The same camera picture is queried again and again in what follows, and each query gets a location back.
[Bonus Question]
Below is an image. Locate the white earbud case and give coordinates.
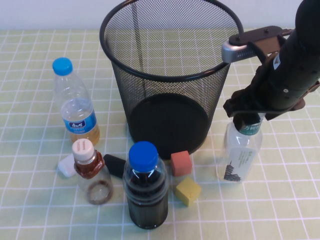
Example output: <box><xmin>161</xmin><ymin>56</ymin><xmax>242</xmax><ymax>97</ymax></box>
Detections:
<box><xmin>57</xmin><ymin>153</ymin><xmax>77</xmax><ymax>178</ymax></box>

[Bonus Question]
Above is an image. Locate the dark liquid bottle, blue cap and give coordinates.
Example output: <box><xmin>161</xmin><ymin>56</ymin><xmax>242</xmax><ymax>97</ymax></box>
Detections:
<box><xmin>122</xmin><ymin>140</ymin><xmax>170</xmax><ymax>230</ymax></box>

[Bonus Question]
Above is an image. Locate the black camera bracket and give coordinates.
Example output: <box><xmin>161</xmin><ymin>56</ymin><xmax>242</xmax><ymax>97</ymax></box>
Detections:
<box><xmin>228</xmin><ymin>25</ymin><xmax>295</xmax><ymax>68</ymax></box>

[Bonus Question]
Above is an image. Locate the small bottle with brown label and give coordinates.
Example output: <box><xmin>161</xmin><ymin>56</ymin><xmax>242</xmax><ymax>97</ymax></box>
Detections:
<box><xmin>71</xmin><ymin>138</ymin><xmax>114</xmax><ymax>206</ymax></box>

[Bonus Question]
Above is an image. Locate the black oblong case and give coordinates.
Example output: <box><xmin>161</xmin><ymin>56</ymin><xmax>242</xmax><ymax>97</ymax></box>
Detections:
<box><xmin>103</xmin><ymin>153</ymin><xmax>127</xmax><ymax>180</ymax></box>

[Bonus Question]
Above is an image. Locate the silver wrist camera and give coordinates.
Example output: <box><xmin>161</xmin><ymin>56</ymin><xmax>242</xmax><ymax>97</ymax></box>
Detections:
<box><xmin>221</xmin><ymin>41</ymin><xmax>257</xmax><ymax>63</ymax></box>

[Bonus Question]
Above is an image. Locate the orange cube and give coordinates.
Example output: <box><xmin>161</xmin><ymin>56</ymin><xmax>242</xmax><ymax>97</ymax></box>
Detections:
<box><xmin>170</xmin><ymin>150</ymin><xmax>193</xmax><ymax>177</ymax></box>

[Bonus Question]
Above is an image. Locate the green checked tablecloth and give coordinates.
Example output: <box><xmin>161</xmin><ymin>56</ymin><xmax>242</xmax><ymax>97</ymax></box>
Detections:
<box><xmin>0</xmin><ymin>27</ymin><xmax>320</xmax><ymax>240</ymax></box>

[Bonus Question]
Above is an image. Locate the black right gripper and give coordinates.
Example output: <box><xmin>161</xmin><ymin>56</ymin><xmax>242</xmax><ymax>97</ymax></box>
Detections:
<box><xmin>223</xmin><ymin>33</ymin><xmax>320</xmax><ymax>131</ymax></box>

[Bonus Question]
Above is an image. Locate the yellow cube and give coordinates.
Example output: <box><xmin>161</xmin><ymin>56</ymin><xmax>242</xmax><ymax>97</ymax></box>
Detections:
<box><xmin>174</xmin><ymin>176</ymin><xmax>202</xmax><ymax>207</ymax></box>

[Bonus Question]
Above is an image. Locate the black mesh wastebasket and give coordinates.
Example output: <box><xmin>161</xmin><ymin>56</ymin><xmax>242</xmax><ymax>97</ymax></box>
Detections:
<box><xmin>99</xmin><ymin>0</ymin><xmax>245</xmax><ymax>161</ymax></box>

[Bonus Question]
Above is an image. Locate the clear bottle with yellow liquid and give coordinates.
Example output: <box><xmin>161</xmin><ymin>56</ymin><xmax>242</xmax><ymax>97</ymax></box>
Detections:
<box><xmin>51</xmin><ymin>56</ymin><xmax>101</xmax><ymax>148</ymax></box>

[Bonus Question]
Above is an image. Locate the clear bottle with pagoda label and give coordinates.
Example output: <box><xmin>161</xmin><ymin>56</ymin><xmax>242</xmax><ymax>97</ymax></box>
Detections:
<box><xmin>216</xmin><ymin>112</ymin><xmax>263</xmax><ymax>185</ymax></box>

